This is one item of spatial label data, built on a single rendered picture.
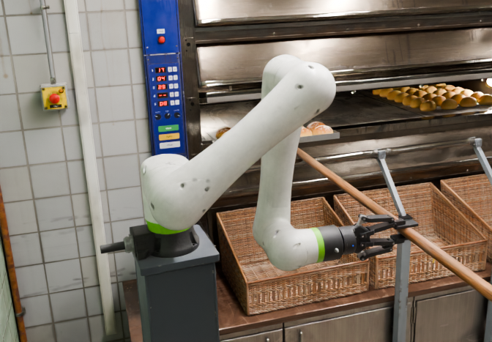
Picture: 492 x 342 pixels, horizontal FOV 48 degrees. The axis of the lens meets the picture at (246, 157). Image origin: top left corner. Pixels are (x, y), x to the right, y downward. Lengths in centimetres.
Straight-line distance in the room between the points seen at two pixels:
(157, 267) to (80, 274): 129
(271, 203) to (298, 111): 34
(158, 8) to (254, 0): 42
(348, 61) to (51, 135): 137
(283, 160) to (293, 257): 26
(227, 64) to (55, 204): 97
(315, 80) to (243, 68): 126
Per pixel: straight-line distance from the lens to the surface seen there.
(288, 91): 127
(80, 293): 275
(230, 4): 248
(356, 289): 250
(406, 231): 159
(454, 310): 275
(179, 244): 146
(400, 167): 294
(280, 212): 152
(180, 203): 124
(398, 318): 253
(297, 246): 144
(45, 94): 237
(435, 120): 300
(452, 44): 299
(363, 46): 274
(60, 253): 265
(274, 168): 148
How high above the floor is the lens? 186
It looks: 17 degrees down
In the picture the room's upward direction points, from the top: 2 degrees counter-clockwise
